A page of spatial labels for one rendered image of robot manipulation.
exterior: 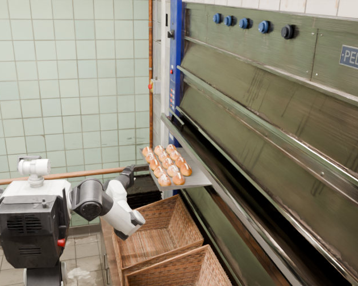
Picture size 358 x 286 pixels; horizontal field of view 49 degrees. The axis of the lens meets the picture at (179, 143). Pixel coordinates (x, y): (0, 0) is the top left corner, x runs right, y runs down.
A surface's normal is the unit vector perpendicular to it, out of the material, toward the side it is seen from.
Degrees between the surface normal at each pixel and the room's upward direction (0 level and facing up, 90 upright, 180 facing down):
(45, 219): 90
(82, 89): 90
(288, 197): 70
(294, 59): 90
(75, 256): 0
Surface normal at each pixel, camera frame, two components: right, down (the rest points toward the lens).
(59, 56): 0.28, 0.35
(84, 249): 0.02, -0.93
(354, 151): -0.90, -0.25
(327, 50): -0.96, 0.11
